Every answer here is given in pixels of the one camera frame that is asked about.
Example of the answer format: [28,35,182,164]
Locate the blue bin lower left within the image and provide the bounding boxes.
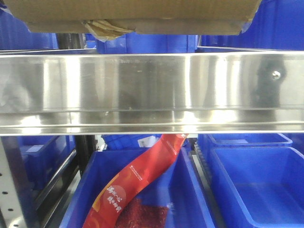
[17,135,76,190]

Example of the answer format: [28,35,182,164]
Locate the stainless steel shelf rail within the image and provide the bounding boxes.
[0,50,304,135]

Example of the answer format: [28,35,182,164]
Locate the blue bin with snack bag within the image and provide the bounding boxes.
[59,149,215,228]

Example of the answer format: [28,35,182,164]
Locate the brown cardboard box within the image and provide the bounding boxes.
[4,0,260,39]

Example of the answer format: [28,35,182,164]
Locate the blue bin behind rail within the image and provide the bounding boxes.
[96,32,198,54]

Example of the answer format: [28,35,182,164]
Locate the empty blue bin right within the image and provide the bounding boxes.
[211,147,304,228]

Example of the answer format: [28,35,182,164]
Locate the red snack bag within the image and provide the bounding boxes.
[83,133,188,228]

